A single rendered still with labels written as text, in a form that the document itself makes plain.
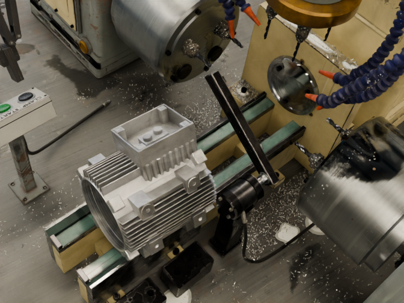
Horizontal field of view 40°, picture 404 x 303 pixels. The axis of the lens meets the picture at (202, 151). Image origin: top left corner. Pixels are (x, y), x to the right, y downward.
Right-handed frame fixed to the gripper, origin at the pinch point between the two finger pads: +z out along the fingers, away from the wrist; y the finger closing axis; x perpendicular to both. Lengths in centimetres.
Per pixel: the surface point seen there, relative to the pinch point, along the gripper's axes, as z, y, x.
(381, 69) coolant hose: 4, 36, -57
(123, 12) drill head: 2.9, 29.5, 5.8
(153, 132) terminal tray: 14.3, 12.2, -24.4
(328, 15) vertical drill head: 0, 41, -44
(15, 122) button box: 9.5, -4.9, -3.5
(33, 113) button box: 9.6, -1.0, -3.5
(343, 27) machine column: 15, 63, -28
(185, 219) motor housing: 29.8, 9.3, -32.0
